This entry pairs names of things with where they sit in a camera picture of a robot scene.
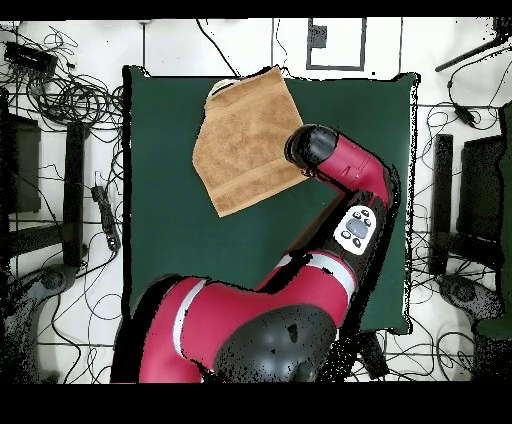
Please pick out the black panel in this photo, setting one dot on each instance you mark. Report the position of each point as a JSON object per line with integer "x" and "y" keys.
{"x": 24, "y": 168}
{"x": 480, "y": 188}

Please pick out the dark green table cloth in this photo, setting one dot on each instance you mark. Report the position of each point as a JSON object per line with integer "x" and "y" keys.
{"x": 168, "y": 240}

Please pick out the orange terry towel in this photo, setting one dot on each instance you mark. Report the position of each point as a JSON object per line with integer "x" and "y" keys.
{"x": 248, "y": 148}

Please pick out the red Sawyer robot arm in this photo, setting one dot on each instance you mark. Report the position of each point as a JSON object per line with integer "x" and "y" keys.
{"x": 344, "y": 160}

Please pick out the black rod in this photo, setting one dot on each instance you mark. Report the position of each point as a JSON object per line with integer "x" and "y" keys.
{"x": 472, "y": 54}

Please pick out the black power strip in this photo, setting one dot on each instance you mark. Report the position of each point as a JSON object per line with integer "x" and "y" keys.
{"x": 106, "y": 216}
{"x": 374, "y": 356}

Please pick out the grey chair base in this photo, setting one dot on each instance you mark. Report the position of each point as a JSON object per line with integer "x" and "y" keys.
{"x": 468, "y": 294}
{"x": 44, "y": 284}

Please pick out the black rectangular box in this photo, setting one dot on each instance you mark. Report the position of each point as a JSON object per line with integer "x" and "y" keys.
{"x": 30, "y": 58}

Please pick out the black power adapter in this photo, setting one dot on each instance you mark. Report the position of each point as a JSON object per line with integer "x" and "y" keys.
{"x": 464, "y": 116}

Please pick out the black flat bar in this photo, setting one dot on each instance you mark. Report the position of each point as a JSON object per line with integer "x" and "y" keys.
{"x": 74, "y": 192}
{"x": 442, "y": 200}

